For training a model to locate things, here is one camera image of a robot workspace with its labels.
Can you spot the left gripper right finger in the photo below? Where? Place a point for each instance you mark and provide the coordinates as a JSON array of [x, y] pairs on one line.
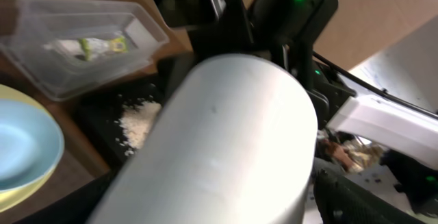
[[340, 200]]

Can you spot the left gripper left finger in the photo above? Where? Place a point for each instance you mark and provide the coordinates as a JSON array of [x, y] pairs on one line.
[[76, 207]]

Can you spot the yellow plate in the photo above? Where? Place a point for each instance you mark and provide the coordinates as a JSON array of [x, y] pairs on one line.
[[20, 187]]

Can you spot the light blue bowl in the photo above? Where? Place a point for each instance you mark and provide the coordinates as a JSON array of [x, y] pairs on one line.
[[29, 139]]

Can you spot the rice food waste pile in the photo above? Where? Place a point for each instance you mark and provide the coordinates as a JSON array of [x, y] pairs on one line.
[[136, 120]]

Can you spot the white cup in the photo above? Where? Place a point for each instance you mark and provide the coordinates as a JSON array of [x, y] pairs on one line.
[[234, 144]]

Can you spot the green snack wrapper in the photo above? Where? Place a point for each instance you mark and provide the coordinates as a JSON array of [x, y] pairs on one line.
[[89, 49]]

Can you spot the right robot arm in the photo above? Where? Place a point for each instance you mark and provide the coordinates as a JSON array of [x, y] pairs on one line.
[[287, 30]]

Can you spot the black waste tray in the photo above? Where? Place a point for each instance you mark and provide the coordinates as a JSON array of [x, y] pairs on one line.
[[99, 115]]

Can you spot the brown serving tray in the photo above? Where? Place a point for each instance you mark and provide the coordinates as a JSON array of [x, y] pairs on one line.
[[80, 164]]

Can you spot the clear plastic bin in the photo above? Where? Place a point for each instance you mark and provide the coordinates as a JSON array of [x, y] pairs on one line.
[[60, 76]]

